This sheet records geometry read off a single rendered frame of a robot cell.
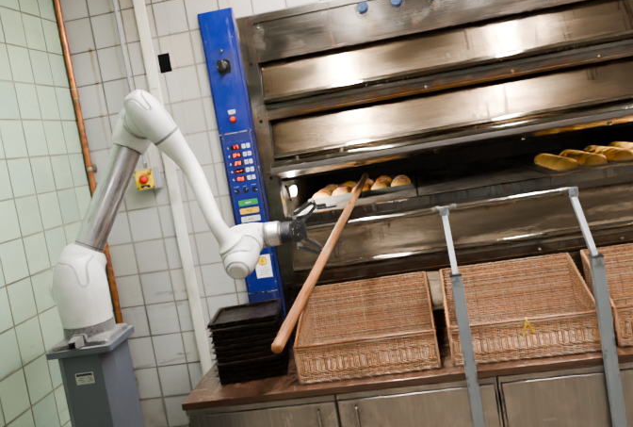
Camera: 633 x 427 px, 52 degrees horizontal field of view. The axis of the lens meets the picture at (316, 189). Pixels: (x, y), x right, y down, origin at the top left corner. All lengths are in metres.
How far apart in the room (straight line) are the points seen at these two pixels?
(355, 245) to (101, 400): 1.33
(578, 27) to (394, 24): 0.77
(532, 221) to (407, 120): 0.70
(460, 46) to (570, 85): 0.49
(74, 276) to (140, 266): 1.12
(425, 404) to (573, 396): 0.53
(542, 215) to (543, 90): 0.54
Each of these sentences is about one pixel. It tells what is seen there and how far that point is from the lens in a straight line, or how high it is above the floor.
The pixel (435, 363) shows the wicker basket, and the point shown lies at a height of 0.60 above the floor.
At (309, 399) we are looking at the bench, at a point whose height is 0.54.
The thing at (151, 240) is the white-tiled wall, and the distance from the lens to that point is 3.20.
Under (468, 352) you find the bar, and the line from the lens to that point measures 2.47.
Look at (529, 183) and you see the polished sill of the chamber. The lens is 2.98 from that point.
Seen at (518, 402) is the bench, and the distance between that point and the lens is 2.61.
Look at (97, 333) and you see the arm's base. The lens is 2.18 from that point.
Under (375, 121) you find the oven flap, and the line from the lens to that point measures 2.93.
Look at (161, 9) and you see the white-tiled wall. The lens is 3.17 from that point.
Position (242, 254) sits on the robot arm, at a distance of 2.20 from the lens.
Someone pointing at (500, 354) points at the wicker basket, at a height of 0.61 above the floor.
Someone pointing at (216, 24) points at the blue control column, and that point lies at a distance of 3.05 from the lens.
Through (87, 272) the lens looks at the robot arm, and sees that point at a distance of 2.17.
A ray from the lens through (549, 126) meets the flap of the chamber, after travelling 2.83.
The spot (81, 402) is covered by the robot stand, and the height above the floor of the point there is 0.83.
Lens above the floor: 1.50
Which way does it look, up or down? 4 degrees down
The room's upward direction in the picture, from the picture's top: 10 degrees counter-clockwise
